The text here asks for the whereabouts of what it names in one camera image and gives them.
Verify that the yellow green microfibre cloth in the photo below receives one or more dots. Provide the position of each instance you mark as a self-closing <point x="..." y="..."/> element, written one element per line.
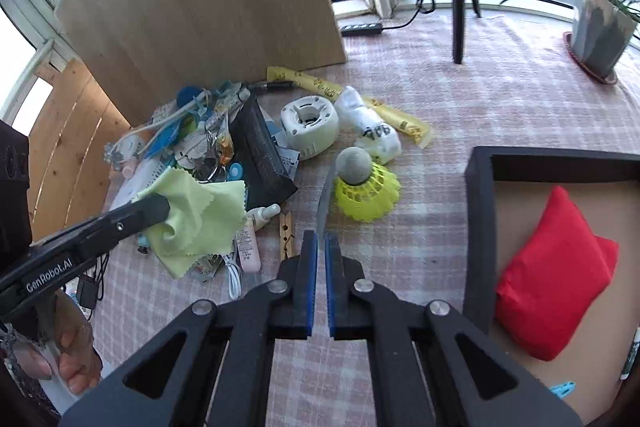
<point x="202" y="220"/>

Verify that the wooden clothespin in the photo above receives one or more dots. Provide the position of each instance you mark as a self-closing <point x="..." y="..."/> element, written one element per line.
<point x="287" y="236"/>

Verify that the teal clothespin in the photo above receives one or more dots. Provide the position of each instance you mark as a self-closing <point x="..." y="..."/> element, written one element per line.
<point x="561" y="391"/>

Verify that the pink cosmetic tube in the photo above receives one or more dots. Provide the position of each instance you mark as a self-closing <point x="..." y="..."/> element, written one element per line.
<point x="248" y="252"/>

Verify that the potted spider plant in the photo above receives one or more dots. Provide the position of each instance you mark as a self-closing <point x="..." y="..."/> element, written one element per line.
<point x="601" y="32"/>

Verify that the white round device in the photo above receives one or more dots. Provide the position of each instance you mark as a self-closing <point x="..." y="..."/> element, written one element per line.
<point x="311" y="125"/>

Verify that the white grey head massager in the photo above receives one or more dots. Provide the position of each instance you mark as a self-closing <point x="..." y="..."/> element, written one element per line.
<point x="138" y="141"/>

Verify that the large wooden board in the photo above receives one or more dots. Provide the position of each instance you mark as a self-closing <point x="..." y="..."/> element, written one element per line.
<point x="142" y="52"/>

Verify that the blue round puff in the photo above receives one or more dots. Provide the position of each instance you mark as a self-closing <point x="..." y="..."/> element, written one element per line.
<point x="186" y="95"/>

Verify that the red fabric pouch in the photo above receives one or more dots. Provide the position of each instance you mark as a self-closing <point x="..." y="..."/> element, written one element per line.
<point x="549" y="285"/>

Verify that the black flat package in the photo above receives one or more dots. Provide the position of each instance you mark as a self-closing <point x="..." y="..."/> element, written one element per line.
<point x="265" y="177"/>

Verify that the yellow long sachet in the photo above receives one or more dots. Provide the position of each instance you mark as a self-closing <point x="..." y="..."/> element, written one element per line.
<point x="417" y="130"/>

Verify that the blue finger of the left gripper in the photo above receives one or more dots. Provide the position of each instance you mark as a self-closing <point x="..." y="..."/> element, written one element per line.
<point x="101" y="234"/>

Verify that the black tray box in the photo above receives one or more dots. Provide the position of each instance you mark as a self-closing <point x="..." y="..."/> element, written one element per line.
<point x="507" y="189"/>

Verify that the yellow shuttlecock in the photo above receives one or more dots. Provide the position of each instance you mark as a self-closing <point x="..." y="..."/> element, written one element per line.
<point x="365" y="191"/>

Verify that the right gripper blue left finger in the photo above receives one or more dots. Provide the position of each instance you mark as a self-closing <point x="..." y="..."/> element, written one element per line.
<point x="305" y="284"/>

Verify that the small pink bottle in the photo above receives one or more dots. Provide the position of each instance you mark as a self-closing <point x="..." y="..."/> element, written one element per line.
<point x="128" y="167"/>

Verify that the black power adapter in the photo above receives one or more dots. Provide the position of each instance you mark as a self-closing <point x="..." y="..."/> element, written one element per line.
<point x="87" y="292"/>

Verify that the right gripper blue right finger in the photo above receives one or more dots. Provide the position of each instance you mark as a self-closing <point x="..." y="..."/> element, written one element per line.
<point x="336" y="286"/>

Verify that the pine wood panel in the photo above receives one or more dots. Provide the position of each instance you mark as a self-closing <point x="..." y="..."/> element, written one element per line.
<point x="68" y="177"/>

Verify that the person left hand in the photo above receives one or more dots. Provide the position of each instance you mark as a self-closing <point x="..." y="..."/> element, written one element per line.
<point x="78" y="364"/>

